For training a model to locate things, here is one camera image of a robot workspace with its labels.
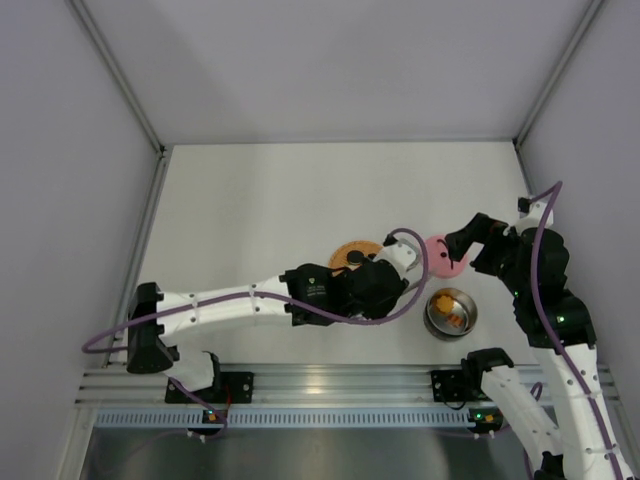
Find black sandwich cookie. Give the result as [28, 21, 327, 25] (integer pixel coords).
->
[346, 250, 365, 265]

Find pink round lid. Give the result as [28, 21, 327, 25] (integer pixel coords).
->
[425, 235, 468, 279]

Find flower shaped yellow cookie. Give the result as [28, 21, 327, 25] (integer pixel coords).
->
[434, 295, 455, 315]

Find braised pork piece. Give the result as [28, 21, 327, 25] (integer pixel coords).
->
[446, 314, 465, 329]

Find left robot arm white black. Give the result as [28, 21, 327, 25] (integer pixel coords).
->
[126, 259, 410, 391]

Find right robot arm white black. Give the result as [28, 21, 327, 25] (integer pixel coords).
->
[445, 213, 635, 479]

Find steel lunch box bowl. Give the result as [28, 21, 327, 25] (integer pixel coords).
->
[423, 288, 478, 341]

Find woven bamboo tray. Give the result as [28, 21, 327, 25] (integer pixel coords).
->
[328, 240, 382, 270]

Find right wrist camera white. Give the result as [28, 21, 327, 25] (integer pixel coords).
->
[513, 197, 548, 235]

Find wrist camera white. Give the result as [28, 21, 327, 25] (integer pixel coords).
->
[513, 197, 548, 235]
[373, 235, 422, 278]

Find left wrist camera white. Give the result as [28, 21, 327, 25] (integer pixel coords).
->
[373, 235, 422, 278]

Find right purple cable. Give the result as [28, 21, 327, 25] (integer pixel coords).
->
[524, 180, 626, 480]

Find purple cable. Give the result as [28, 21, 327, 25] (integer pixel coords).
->
[524, 180, 626, 480]
[81, 228, 432, 441]

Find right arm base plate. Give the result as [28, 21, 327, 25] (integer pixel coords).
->
[430, 369, 488, 403]

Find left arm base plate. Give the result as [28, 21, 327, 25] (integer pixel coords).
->
[164, 371, 254, 404]

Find right frame post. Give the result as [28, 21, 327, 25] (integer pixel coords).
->
[513, 0, 609, 152]

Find frame post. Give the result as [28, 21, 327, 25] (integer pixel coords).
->
[65, 0, 166, 157]
[513, 0, 609, 152]

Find aluminium rail frame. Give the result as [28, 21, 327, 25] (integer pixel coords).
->
[74, 363, 621, 409]

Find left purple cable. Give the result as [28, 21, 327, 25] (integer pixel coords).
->
[81, 228, 432, 441]

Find slotted cable duct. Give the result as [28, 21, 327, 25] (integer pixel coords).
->
[94, 407, 498, 429]

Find left frame post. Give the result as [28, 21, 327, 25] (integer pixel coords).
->
[65, 0, 166, 157]

